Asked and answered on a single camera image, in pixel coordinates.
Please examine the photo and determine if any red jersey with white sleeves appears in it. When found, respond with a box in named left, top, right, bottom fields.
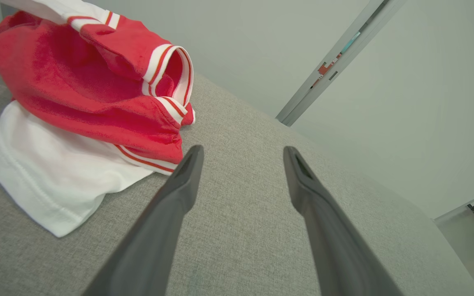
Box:
left=0, top=0, right=196, bottom=238

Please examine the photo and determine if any grey fabric sofa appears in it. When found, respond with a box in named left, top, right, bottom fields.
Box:
left=0, top=66, right=474, bottom=296

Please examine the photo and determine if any grey metal frame post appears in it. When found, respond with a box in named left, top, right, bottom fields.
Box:
left=276, top=0, right=406, bottom=127

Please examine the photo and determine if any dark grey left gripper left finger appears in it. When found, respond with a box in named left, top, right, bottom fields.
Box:
left=81, top=145, right=204, bottom=296

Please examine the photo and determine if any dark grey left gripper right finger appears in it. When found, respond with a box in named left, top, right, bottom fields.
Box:
left=283, top=146, right=404, bottom=296

